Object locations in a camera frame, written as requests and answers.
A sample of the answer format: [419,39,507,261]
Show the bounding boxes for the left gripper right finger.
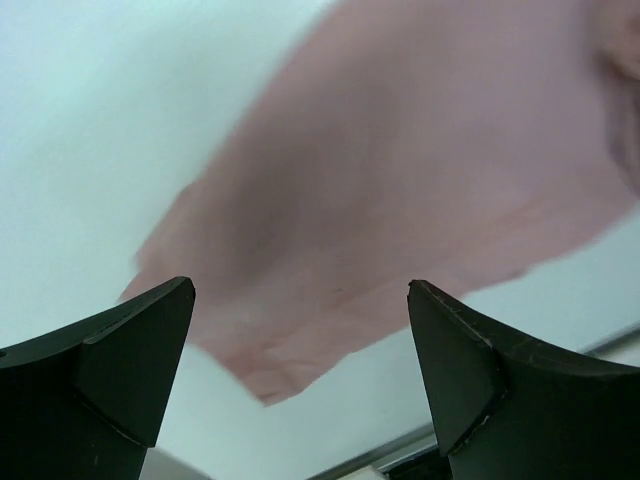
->
[408,280,639,480]

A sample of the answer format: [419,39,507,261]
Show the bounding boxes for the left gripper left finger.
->
[1,277,195,480]

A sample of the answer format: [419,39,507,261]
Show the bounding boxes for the pink trousers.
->
[122,0,639,405]

